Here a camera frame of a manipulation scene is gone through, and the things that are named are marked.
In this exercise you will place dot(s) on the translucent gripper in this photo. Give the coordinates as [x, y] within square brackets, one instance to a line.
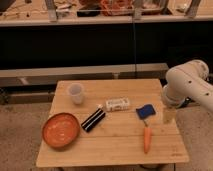
[168, 115]

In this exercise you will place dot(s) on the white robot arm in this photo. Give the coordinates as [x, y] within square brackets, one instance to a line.
[186, 82]

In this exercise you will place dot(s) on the orange ceramic bowl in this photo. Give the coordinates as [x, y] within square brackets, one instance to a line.
[60, 130]

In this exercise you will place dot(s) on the orange carrot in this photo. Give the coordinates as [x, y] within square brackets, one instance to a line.
[147, 138]

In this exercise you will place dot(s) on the long wooden shelf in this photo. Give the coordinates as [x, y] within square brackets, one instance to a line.
[48, 76]

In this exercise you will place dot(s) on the wooden table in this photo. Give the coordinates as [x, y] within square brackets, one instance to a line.
[118, 138]

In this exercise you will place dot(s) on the black striped box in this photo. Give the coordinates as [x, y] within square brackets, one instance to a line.
[93, 120]

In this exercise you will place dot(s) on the translucent plastic cup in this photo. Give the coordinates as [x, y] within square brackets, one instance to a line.
[76, 92]

